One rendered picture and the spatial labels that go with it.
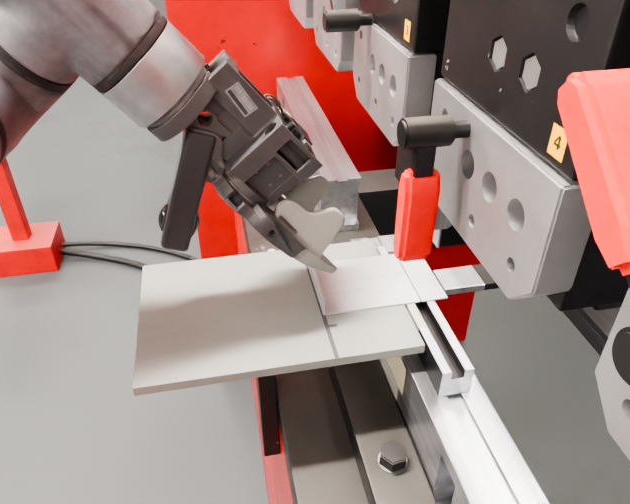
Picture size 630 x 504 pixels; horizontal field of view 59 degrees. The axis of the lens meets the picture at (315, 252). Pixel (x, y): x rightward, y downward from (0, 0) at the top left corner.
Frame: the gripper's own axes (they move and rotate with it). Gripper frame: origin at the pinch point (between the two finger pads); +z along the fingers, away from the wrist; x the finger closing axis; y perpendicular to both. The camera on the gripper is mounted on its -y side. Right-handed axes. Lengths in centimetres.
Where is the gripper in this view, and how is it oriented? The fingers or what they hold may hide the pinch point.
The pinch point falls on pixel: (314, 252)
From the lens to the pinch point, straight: 56.2
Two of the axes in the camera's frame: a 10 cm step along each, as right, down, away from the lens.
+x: -2.0, -5.6, 8.0
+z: 6.3, 5.6, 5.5
